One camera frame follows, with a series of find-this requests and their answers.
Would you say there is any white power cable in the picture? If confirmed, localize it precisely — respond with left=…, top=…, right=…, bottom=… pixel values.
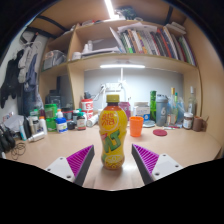
left=92, top=84, right=107, bottom=103

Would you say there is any yellow drink bottle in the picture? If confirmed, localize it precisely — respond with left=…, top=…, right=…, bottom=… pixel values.
left=98, top=94, right=129, bottom=171

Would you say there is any clear glass bottle white cap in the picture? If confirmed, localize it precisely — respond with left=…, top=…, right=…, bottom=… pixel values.
left=187, top=86, right=198, bottom=116

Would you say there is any white and blue box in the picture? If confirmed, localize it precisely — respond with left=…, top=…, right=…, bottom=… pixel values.
left=132, top=101, right=151, bottom=122

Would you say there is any dark bottle green cap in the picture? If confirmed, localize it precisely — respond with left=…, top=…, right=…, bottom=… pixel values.
left=76, top=111, right=87, bottom=131

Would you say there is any pink carton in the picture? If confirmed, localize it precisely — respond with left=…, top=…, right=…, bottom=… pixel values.
left=118, top=101, right=132, bottom=122

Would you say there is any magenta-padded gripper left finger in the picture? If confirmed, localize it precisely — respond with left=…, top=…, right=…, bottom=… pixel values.
left=44, top=144, right=95, bottom=186

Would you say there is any clear bottle gold cap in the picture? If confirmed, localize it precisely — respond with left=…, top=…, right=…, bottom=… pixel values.
left=169, top=87, right=179, bottom=126

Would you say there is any red and white canister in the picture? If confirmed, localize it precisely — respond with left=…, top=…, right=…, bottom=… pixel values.
left=80, top=98, right=94, bottom=120

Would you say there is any green container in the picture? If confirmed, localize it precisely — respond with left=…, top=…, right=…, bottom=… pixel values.
left=44, top=103, right=58, bottom=120

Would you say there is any black bag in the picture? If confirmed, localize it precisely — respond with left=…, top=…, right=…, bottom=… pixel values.
left=44, top=89, right=63, bottom=108

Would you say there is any flat round red coaster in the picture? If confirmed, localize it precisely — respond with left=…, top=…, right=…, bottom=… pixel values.
left=152, top=128, right=168, bottom=137

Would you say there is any brown jar white lid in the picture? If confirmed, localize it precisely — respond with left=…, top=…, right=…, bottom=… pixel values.
left=182, top=111, right=194, bottom=130

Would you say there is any black jacket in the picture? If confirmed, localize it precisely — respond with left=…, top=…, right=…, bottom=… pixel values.
left=0, top=49, right=24, bottom=109

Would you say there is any white bottle blue cap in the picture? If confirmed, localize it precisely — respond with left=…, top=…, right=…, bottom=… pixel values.
left=55, top=117, right=68, bottom=134

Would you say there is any orange plastic cup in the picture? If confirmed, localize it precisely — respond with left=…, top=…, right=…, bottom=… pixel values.
left=129, top=115, right=145, bottom=138

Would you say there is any blue garment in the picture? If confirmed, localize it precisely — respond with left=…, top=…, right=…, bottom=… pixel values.
left=23, top=53, right=44, bottom=116

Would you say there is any white bottle orange cap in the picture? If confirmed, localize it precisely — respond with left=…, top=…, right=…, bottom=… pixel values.
left=38, top=115, right=48, bottom=135

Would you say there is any clear bottle green cap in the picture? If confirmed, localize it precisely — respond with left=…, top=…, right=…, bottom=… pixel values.
left=173, top=92, right=180, bottom=124

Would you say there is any white spray bottle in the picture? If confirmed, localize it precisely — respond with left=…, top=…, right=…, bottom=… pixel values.
left=27, top=130, right=46, bottom=143

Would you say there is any brown mug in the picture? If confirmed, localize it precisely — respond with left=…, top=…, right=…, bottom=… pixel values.
left=192, top=115, right=209, bottom=133

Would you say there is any white grey garment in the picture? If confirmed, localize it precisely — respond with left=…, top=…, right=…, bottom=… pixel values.
left=17, top=41, right=43, bottom=84

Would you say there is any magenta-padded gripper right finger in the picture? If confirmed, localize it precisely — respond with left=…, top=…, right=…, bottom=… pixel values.
left=131, top=143, right=185, bottom=186

